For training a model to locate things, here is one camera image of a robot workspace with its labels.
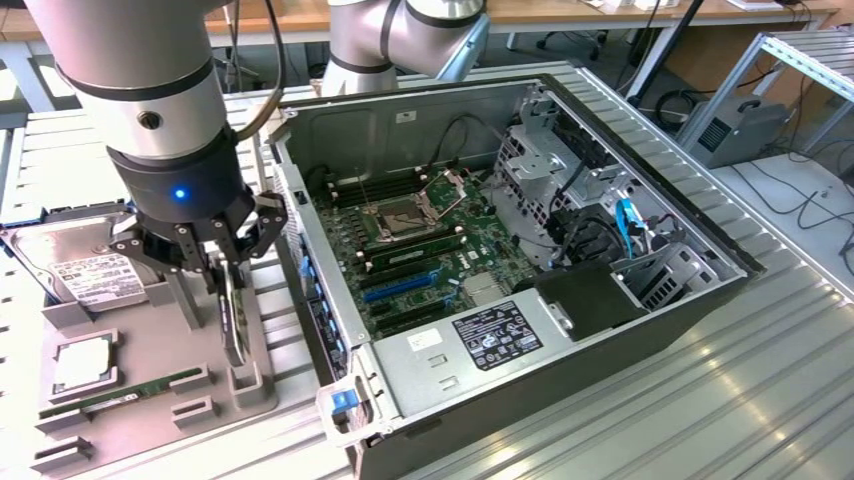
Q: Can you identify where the open black PC case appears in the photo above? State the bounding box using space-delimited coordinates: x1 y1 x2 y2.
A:
256 73 767 480

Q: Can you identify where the silver chipset heatsink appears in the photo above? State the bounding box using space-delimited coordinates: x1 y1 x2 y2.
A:
462 274 502 305

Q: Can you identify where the grey parts rack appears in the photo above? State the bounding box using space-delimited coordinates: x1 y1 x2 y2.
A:
25 230 280 476

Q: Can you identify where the blue expansion slot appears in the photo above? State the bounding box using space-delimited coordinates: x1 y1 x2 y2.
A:
361 276 436 303

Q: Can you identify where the black floor cable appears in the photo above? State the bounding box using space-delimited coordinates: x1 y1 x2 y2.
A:
729 149 854 232

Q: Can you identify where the green RAM stick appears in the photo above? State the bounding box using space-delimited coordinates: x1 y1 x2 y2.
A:
37 367 205 420

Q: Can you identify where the perforated metal drive cage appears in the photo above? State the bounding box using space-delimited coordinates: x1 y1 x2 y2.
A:
493 85 635 271

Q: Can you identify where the CPU socket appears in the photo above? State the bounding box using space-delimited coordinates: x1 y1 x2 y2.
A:
362 198 441 244

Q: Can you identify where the silver power supply with label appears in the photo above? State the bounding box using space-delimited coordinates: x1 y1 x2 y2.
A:
368 288 576 420

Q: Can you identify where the black cable bundle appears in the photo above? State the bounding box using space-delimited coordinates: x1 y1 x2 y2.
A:
549 202 635 269

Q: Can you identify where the RAM stick with white label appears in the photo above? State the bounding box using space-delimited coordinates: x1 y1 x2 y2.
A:
365 238 465 266

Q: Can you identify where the black RAM slot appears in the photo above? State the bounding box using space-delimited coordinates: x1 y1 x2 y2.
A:
329 174 425 196
364 227 466 251
334 186 432 209
332 180 428 202
328 168 422 190

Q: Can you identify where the silver metal disk bay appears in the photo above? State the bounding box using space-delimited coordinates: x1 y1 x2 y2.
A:
609 241 749 314

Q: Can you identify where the grey computer tower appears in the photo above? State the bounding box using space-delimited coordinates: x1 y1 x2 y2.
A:
692 97 793 170

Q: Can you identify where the blue SATA wire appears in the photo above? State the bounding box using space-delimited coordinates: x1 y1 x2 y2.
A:
616 197 647 262

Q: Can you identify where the coiled black cable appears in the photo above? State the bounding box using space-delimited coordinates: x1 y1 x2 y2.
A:
655 88 696 132

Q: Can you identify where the aluminium profile frame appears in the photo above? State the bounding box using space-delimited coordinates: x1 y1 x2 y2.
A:
673 29 854 157

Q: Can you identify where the long black expansion slot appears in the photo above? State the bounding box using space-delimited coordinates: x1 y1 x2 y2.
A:
357 263 432 290
376 313 450 337
370 301 446 326

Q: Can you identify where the black plastic shroud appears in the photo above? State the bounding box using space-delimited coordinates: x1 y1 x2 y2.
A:
531 261 649 345

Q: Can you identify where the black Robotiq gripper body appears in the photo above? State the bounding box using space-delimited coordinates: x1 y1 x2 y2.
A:
105 127 257 254

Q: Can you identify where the blue disk carrier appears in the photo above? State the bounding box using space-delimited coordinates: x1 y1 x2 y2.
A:
0 198 153 261

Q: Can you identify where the green motherboard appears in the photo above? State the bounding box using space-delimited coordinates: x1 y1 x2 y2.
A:
309 167 543 342

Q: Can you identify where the black stand pole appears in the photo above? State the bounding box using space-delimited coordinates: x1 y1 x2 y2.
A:
623 0 707 101

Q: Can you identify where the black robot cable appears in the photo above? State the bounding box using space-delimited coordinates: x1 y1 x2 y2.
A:
225 0 289 144

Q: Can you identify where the silver hard disk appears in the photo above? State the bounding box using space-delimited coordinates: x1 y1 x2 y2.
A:
9 212 166 314

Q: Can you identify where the long black cable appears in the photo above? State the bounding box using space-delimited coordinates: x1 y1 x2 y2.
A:
425 113 512 174

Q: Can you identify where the silver CPU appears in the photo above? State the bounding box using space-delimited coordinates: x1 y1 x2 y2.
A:
51 341 113 389

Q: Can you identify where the graphics card with metal bracket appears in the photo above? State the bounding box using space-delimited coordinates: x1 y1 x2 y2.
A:
206 252 260 371

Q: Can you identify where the metal socket cover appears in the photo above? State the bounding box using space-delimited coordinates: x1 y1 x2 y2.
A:
416 168 473 221

